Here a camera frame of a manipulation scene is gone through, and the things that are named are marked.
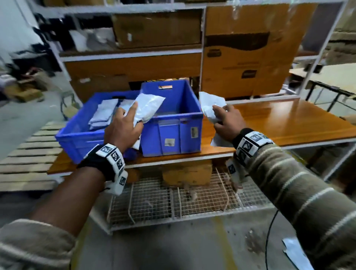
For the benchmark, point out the metal shopping cart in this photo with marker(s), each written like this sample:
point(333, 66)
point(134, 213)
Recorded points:
point(68, 97)

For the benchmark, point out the black metal stand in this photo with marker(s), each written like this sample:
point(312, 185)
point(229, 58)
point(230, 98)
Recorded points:
point(52, 30)

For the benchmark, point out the wall of stacked cardboard boxes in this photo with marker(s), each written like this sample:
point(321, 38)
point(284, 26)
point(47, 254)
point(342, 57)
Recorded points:
point(342, 47)

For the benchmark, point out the open cardboard box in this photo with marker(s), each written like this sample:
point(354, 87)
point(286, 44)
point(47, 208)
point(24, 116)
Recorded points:
point(71, 111)

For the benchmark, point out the person's right hand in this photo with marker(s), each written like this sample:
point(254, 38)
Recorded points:
point(230, 122)

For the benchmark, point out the flat cardboard sheet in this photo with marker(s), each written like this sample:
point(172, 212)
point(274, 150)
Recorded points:
point(97, 86)

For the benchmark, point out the large brown cardboard box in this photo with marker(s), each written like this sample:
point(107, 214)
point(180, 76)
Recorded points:
point(155, 27)

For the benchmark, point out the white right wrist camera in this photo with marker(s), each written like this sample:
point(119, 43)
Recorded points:
point(235, 172)

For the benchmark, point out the wooden pallet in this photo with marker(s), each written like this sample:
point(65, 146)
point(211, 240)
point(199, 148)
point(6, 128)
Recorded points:
point(33, 155)

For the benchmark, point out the white open box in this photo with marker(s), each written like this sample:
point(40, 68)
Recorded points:
point(80, 40)

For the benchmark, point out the perforated blue plastic crate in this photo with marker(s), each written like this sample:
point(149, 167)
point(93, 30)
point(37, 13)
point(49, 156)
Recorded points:
point(75, 139)

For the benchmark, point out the small closed cardboard box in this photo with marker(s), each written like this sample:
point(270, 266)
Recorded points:
point(29, 95)

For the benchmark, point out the right wrist marker band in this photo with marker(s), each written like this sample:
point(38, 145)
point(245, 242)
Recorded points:
point(250, 146)

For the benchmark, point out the person's left hand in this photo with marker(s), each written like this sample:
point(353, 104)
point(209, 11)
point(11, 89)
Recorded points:
point(122, 130)

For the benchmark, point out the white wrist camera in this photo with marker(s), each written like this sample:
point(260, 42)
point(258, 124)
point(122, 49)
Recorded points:
point(235, 172)
point(116, 183)

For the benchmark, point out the black desk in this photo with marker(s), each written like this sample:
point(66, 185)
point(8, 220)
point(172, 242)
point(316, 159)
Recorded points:
point(33, 62)

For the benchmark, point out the person's right forearm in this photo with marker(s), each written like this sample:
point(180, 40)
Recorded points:
point(306, 200)

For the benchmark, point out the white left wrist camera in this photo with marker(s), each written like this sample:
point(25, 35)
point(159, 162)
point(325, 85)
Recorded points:
point(116, 183)

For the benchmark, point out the black metal frame table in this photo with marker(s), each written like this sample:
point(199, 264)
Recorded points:
point(328, 75)

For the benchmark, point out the white packet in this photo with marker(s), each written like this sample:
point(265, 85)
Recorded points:
point(150, 104)
point(208, 103)

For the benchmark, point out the person's left forearm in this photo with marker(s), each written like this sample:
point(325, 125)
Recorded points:
point(61, 205)

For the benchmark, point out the big plain cardboard box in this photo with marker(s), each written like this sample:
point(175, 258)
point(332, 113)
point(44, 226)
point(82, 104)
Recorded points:
point(186, 172)

